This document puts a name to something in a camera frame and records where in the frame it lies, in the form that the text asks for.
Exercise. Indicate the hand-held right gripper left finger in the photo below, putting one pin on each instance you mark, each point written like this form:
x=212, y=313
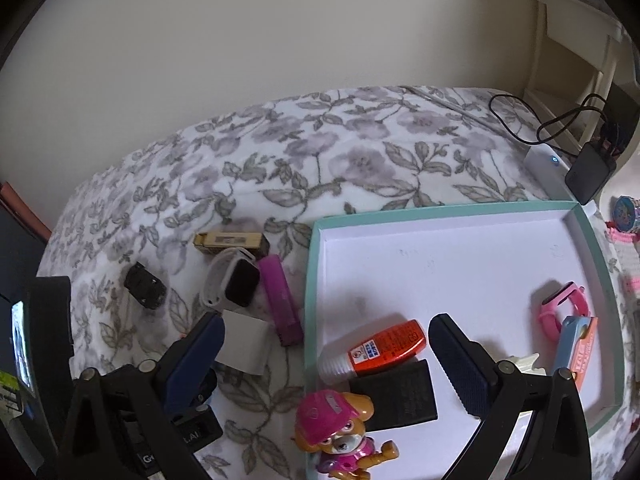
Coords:
x=192, y=360

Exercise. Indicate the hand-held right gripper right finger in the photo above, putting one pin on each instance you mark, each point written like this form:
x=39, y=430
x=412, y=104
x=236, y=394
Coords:
x=457, y=360

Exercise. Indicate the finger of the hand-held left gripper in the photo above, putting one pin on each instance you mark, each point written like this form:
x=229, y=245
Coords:
x=202, y=385

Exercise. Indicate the white charger plug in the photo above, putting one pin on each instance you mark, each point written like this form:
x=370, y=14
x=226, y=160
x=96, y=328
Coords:
x=242, y=340

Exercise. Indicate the black charger cube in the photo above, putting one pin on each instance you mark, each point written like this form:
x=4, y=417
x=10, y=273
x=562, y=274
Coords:
x=395, y=395

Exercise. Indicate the orange glue bottle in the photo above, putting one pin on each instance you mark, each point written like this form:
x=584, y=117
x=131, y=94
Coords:
x=385, y=347

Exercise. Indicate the teal cardboard tray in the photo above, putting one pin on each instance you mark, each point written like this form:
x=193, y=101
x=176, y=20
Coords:
x=450, y=280

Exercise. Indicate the black car key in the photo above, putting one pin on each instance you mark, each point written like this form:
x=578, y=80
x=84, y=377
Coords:
x=145, y=285

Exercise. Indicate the white smartwatch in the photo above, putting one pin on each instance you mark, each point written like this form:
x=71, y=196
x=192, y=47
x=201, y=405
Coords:
x=240, y=282

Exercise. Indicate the purple lighter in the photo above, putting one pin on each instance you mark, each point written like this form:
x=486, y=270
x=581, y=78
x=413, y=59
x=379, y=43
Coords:
x=280, y=300

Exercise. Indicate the pink smartwatch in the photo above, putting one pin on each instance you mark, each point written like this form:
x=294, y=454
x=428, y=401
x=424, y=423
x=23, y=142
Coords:
x=562, y=305

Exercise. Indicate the gold rectangular case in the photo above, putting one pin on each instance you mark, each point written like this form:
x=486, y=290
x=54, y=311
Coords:
x=230, y=241

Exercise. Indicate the toy dog with pink hat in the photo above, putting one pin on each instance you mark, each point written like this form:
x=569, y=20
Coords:
x=325, y=410

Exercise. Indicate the orange and blue case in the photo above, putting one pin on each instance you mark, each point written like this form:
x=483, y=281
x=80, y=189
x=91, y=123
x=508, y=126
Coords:
x=585, y=350

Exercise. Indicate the dark cabinet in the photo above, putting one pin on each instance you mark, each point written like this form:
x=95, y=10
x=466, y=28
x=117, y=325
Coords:
x=20, y=245

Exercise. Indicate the pink knitted cloth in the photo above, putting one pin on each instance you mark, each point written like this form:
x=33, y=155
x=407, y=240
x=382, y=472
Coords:
x=625, y=247

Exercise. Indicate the white power bank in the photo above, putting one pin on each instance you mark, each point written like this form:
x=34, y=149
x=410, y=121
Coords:
x=542, y=160

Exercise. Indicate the silver wristwatch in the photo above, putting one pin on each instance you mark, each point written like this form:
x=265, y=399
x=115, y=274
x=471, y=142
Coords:
x=627, y=210

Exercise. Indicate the floral blanket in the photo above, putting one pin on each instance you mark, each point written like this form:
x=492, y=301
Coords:
x=350, y=160

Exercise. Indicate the black power adapter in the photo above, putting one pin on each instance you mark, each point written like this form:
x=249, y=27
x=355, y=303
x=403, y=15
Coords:
x=587, y=172

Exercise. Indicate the white wooden rack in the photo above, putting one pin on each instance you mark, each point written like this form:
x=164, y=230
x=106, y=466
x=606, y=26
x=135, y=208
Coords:
x=565, y=25

